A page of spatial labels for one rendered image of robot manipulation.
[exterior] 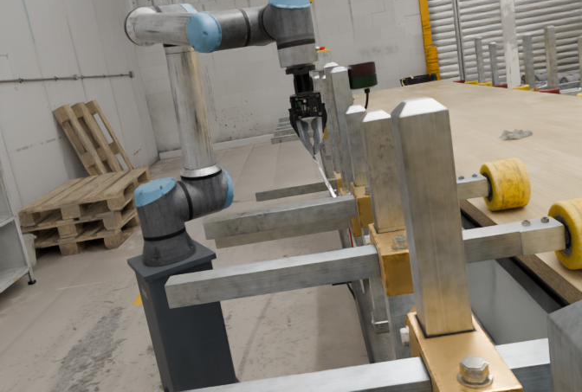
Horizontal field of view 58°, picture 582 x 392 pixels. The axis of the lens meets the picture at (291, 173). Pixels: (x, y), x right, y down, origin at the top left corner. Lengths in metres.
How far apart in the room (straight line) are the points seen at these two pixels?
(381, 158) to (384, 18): 8.57
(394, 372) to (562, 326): 0.25
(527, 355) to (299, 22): 0.93
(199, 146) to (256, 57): 7.21
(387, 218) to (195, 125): 1.28
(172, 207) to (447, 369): 1.54
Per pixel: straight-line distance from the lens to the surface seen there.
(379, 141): 0.63
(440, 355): 0.41
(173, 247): 1.87
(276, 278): 0.63
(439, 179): 0.39
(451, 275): 0.41
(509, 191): 0.89
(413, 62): 9.25
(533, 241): 0.66
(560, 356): 0.18
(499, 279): 0.99
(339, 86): 1.12
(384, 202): 0.64
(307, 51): 1.22
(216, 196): 1.91
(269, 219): 0.86
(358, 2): 9.14
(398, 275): 0.60
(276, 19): 1.23
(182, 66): 1.82
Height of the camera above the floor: 1.18
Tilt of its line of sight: 11 degrees down
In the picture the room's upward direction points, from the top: 10 degrees counter-clockwise
